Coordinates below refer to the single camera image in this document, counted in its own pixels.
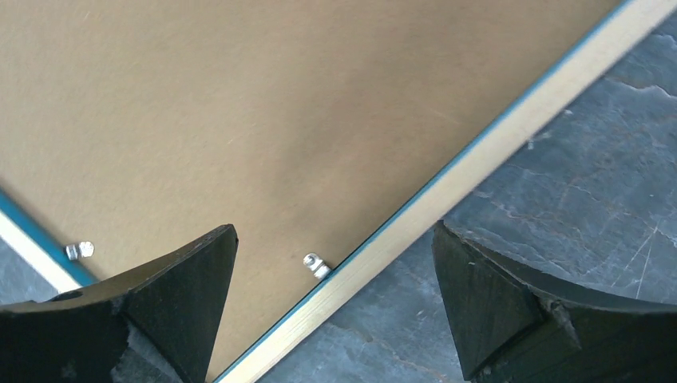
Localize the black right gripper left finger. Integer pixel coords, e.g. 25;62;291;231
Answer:
1;224;239;382

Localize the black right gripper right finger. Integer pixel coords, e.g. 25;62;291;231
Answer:
432;222;676;382

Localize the brown frame backing board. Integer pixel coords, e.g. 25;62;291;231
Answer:
0;0;633;381

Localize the blue wooden picture frame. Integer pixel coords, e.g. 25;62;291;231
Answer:
0;0;677;383

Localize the silver frame retaining clip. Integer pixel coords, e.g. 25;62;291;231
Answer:
303;253;333;280
64;241;95;262

